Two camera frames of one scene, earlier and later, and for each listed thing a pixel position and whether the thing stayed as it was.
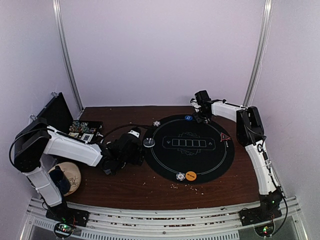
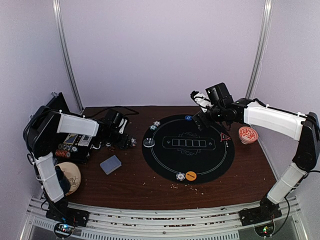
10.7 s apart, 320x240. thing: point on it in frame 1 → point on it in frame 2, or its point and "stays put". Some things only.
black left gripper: (138, 158) → (125, 142)
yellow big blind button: (190, 175) stays put
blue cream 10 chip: (180, 176) stays put
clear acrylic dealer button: (149, 142) stays put
